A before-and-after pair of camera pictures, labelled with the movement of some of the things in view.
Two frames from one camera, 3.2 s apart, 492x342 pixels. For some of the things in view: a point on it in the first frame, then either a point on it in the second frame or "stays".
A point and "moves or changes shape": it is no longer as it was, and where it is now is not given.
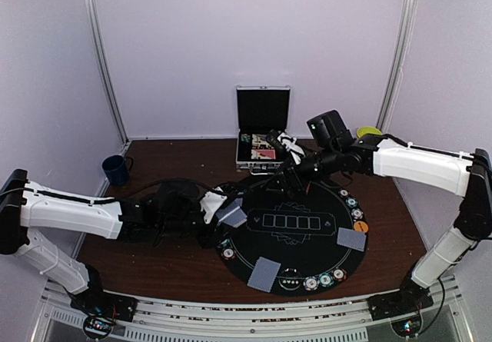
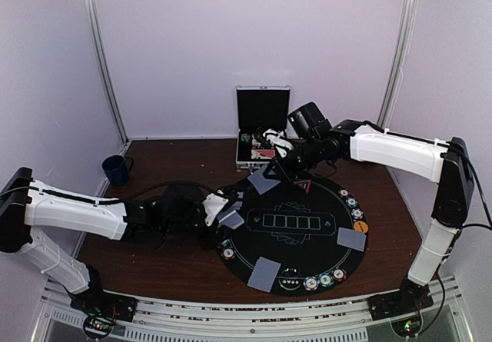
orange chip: (228, 254) stays
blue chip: (357, 214) stays
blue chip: (311, 283) stays
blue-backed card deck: (233, 214) moves or changes shape
